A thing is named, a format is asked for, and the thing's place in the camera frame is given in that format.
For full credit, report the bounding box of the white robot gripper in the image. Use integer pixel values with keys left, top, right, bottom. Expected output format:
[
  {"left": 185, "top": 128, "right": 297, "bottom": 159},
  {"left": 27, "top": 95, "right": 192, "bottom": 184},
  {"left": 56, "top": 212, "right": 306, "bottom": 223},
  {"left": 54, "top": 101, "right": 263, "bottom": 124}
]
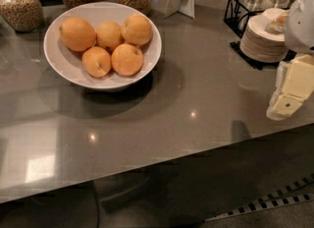
[{"left": 266, "top": 0, "right": 314, "bottom": 121}]

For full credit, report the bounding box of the large left orange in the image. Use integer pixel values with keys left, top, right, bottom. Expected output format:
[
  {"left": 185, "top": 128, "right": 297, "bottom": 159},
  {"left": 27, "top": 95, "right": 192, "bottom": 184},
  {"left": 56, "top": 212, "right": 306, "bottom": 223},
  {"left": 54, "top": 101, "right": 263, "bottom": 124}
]
[{"left": 59, "top": 17, "right": 96, "bottom": 52}]

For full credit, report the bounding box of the white ceramic bowl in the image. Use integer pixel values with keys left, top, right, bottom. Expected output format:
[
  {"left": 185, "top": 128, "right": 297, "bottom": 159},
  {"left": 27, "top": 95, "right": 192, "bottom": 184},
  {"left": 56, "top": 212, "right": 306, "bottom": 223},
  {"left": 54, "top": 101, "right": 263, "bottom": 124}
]
[{"left": 43, "top": 2, "right": 162, "bottom": 91}]

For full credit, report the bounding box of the stack of white plates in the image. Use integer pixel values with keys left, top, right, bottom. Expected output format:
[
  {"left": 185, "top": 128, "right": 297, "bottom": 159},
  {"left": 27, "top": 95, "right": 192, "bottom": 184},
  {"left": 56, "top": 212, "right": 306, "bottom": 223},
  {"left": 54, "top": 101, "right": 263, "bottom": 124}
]
[{"left": 239, "top": 8, "right": 288, "bottom": 63}]

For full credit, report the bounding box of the black white striped tape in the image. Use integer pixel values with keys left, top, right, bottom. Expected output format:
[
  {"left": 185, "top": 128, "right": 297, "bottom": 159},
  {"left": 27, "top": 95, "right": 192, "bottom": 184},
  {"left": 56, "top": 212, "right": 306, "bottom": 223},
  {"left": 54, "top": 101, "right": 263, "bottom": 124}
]
[{"left": 206, "top": 174, "right": 314, "bottom": 222}]

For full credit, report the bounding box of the left glass cereal jar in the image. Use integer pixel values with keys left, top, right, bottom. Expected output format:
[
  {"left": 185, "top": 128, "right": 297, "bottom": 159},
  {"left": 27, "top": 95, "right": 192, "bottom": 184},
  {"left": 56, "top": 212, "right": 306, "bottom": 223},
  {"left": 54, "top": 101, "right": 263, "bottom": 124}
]
[{"left": 0, "top": 0, "right": 44, "bottom": 32}]

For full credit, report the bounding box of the black wire rack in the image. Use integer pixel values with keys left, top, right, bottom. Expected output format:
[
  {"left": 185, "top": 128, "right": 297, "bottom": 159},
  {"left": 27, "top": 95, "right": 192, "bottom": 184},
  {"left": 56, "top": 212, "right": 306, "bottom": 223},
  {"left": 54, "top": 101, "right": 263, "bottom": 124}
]
[{"left": 224, "top": 0, "right": 295, "bottom": 70}]

